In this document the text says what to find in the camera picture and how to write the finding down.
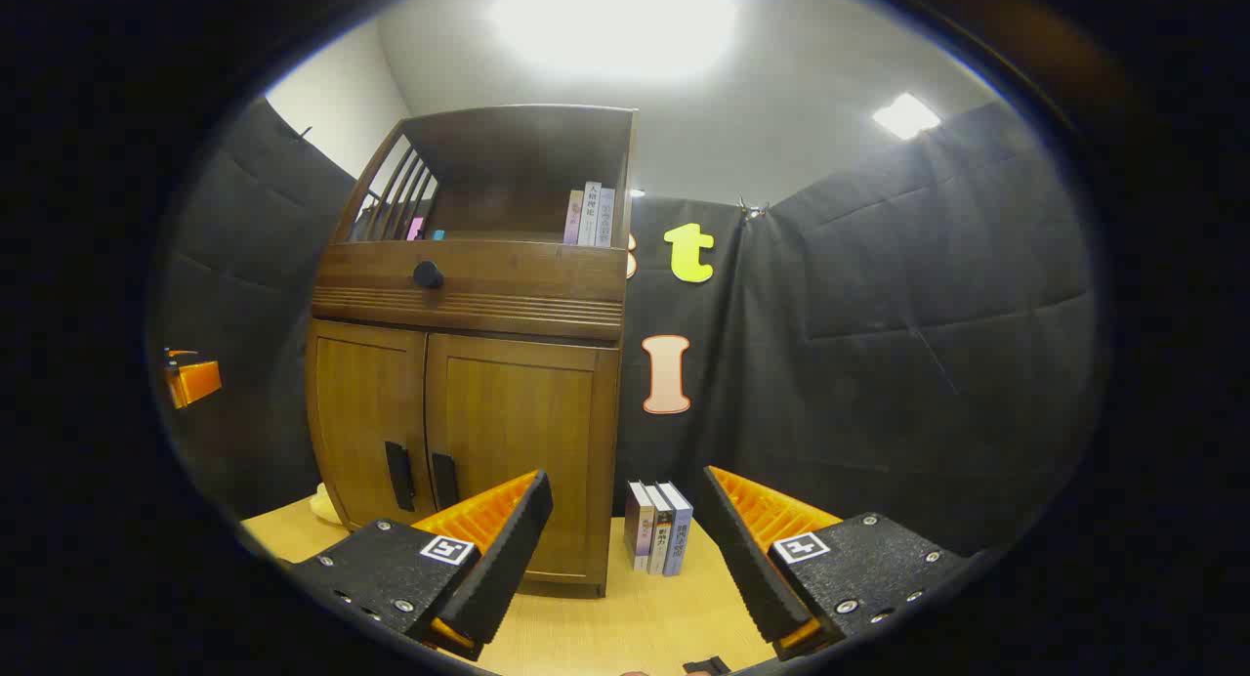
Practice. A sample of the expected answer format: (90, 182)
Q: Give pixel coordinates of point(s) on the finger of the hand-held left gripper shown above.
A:
(195, 381)

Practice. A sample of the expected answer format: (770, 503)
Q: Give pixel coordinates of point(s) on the grey spine book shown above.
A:
(605, 217)

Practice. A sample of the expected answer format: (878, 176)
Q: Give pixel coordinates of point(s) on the wooden double-door shoe cabinet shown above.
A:
(469, 275)

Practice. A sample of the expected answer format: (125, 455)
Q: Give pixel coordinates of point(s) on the cream plush toy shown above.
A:
(324, 506)

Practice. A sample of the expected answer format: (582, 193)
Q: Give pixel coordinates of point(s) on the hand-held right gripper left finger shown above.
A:
(508, 559)

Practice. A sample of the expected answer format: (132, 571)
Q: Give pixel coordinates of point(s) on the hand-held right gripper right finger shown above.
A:
(742, 559)

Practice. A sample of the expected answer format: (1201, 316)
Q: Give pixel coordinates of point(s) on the large ceiling light panel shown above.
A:
(610, 21)

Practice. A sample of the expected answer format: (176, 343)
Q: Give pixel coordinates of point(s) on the black drawer knob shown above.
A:
(428, 274)

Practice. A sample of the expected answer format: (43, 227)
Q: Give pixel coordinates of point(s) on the small ceiling light panel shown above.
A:
(906, 115)

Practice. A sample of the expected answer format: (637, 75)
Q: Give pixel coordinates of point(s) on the pink spine book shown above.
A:
(573, 219)

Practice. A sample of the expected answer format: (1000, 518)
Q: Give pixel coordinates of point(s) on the black backdrop cloth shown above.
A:
(879, 363)

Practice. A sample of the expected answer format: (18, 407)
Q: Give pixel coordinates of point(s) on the wooden shoe cabinet door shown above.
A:
(356, 402)
(508, 412)

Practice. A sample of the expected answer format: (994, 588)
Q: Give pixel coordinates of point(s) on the blue grey book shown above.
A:
(680, 541)

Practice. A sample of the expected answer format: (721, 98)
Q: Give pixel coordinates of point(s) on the metal backdrop clip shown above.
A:
(750, 210)

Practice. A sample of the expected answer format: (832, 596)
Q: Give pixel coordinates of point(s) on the white dark spine book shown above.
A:
(661, 541)

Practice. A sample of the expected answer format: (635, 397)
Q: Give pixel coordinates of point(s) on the white purple cover book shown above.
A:
(640, 534)

